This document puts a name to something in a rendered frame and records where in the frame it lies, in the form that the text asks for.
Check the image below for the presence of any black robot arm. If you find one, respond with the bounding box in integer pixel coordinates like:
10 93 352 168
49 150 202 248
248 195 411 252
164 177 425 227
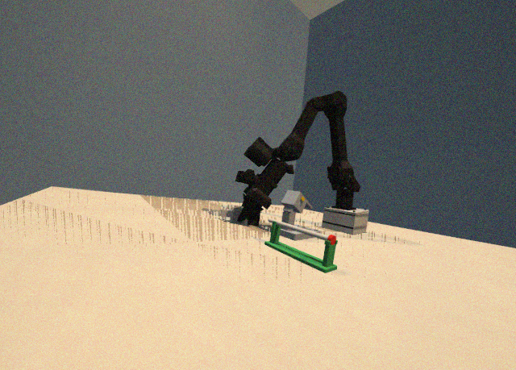
235 91 360 210

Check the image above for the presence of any green u-shaped stand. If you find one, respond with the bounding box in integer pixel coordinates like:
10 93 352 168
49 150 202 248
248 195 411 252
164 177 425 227
264 221 338 273

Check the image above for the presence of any grey pin with red head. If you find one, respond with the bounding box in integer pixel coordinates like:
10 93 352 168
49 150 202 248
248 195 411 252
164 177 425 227
268 218 336 245

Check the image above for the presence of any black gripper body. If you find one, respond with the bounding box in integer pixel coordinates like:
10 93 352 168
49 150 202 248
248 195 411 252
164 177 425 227
244 171 278 210

